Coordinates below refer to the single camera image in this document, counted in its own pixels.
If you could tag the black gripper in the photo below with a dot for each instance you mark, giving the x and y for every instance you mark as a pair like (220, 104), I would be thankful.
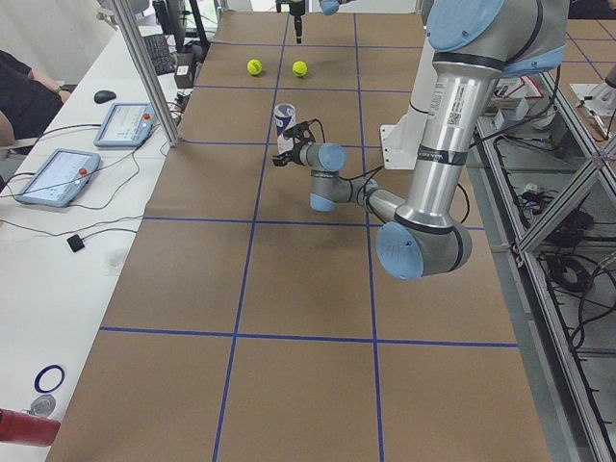
(292, 155)
(297, 19)

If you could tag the white blue ball can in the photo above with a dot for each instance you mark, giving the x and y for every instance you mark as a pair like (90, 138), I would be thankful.
(283, 118)

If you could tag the yellow-green tennis ball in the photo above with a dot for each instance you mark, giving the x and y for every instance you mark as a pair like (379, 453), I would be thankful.
(254, 67)
(299, 69)

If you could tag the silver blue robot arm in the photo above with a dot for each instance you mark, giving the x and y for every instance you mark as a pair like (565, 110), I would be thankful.
(475, 44)
(328, 7)

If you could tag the black box with label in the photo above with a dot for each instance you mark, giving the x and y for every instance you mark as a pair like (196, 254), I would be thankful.
(184, 70)

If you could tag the black computer monitor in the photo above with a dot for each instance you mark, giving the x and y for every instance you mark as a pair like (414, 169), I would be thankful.
(178, 21)

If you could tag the black keyboard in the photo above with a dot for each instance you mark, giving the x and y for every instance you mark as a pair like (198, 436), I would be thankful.
(159, 54)

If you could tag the far teach pendant tablet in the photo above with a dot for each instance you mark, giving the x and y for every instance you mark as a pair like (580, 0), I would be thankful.
(126, 125)

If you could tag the teach pendant tablet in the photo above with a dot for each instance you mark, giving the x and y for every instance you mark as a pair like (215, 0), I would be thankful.
(126, 125)
(60, 179)

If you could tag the black computer mouse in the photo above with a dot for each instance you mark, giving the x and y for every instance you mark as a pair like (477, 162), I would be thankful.
(104, 96)

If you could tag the near teach pendant tablet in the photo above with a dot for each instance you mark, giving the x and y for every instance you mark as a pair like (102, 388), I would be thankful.
(60, 179)

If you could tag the small black square puck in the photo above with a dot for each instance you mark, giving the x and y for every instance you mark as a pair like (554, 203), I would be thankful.
(75, 243)

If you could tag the person in black shirt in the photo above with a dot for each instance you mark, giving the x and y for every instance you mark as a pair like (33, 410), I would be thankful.
(30, 100)

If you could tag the blue tape roll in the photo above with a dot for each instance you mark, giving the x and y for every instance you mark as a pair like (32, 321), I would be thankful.
(49, 379)

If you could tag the silver round lid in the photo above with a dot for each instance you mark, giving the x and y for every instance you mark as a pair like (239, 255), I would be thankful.
(43, 406)

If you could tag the red cylinder bottle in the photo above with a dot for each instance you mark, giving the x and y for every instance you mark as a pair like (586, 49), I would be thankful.
(24, 429)

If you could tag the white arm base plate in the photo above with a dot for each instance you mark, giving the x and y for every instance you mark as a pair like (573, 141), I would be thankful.
(399, 145)

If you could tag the aluminium frame post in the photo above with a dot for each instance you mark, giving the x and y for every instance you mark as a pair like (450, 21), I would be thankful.
(133, 39)

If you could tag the aluminium side rack frame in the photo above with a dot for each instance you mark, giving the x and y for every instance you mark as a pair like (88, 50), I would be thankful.
(547, 195)

